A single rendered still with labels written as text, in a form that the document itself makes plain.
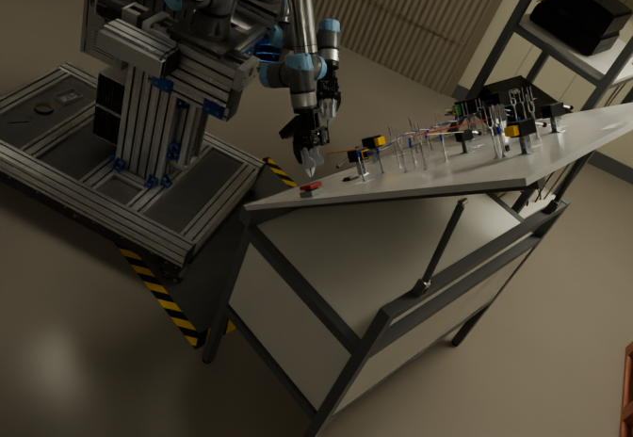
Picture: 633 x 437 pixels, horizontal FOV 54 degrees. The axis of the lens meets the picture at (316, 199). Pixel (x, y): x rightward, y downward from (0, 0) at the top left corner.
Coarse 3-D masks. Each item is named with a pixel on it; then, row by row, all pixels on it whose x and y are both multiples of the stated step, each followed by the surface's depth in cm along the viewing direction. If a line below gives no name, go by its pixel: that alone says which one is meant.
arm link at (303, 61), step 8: (288, 56) 176; (296, 56) 174; (304, 56) 175; (288, 64) 176; (296, 64) 175; (304, 64) 175; (312, 64) 178; (288, 72) 177; (296, 72) 175; (304, 72) 175; (312, 72) 177; (288, 80) 178; (296, 80) 176; (304, 80) 176; (312, 80) 177; (296, 88) 177; (304, 88) 176; (312, 88) 178
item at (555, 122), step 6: (558, 102) 192; (546, 108) 193; (552, 108) 189; (558, 108) 190; (570, 108) 194; (546, 114) 193; (552, 114) 189; (558, 114) 190; (552, 120) 193; (558, 120) 191; (552, 126) 193; (558, 126) 193; (552, 132) 193; (558, 132) 191
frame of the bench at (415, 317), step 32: (512, 256) 244; (224, 288) 230; (448, 288) 218; (224, 320) 240; (320, 320) 194; (416, 320) 202; (256, 352) 226; (352, 352) 187; (288, 384) 217; (320, 416) 208
